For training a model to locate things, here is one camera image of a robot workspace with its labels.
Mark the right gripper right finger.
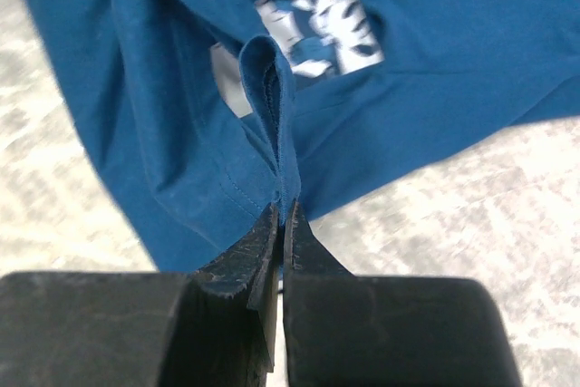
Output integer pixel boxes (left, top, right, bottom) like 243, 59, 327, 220
283, 204, 521, 386

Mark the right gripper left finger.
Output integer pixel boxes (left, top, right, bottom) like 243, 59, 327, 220
1, 206, 279, 386

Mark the blue printed t-shirt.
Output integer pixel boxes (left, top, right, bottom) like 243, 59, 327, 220
25, 0, 579, 271

